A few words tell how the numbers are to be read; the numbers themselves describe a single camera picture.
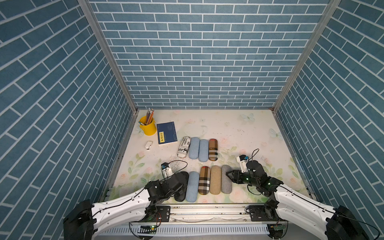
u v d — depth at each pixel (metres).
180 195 0.77
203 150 0.94
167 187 0.61
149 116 0.98
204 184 0.80
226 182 0.81
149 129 1.00
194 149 0.94
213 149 0.94
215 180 0.82
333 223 0.43
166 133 1.06
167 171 0.74
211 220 0.74
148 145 0.96
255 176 0.65
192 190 0.79
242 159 0.77
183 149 0.94
